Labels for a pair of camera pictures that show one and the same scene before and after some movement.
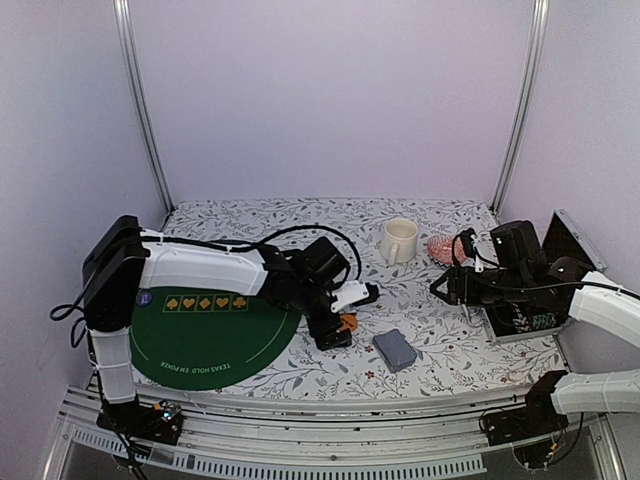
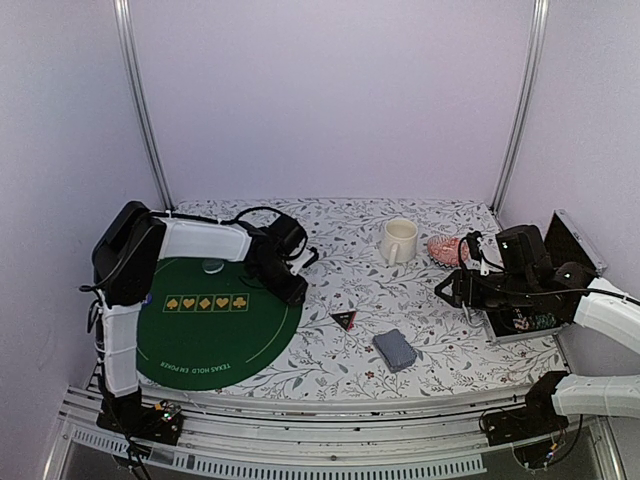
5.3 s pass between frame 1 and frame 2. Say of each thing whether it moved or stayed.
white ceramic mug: stayed
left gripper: moved
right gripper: stayed
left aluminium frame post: stayed
